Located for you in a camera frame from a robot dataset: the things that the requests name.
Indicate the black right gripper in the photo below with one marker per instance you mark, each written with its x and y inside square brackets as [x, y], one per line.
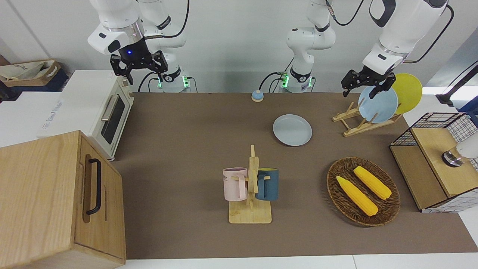
[136, 56]

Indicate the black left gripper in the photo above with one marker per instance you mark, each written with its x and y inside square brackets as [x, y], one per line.
[368, 77]

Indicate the gray plate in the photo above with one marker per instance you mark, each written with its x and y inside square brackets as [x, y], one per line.
[292, 130]

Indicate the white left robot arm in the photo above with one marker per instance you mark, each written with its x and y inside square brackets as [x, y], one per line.
[310, 41]

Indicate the light blue plate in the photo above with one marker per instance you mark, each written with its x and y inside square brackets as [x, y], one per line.
[381, 108]

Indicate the wooden plate rack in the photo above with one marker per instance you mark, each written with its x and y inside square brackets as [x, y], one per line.
[358, 129]

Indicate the yellow plate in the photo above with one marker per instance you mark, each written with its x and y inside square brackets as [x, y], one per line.
[409, 89]

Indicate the cream toaster oven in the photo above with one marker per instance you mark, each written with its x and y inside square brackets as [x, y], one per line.
[112, 119]

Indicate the white toaster oven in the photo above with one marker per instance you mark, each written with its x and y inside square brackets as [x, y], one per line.
[74, 108]

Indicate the black stand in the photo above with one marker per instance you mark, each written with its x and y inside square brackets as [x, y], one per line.
[446, 99]

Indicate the brown table mat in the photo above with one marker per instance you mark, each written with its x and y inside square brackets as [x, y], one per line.
[179, 157]

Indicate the wooden shelf insert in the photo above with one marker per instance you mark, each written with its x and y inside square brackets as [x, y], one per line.
[429, 149]

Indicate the yellow corn cob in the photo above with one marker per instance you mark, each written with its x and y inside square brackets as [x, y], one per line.
[372, 182]
[356, 196]

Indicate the small blue dome bell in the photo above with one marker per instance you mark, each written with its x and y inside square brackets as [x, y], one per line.
[257, 96]

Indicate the brown wicker basket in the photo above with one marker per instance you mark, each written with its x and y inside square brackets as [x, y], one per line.
[343, 201]

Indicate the cardboard box with bag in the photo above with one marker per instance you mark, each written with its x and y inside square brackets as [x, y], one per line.
[30, 71]

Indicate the white cylinder bottle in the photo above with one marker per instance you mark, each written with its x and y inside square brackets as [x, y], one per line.
[468, 149]

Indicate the dark blue mug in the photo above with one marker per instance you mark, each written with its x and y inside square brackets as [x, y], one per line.
[270, 185]

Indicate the pink mug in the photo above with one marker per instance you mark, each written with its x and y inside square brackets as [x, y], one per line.
[233, 185]

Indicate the wooden cabinet box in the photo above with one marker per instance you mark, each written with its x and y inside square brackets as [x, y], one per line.
[41, 198]

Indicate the wooden mug stand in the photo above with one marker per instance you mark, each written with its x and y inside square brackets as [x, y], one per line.
[250, 215]

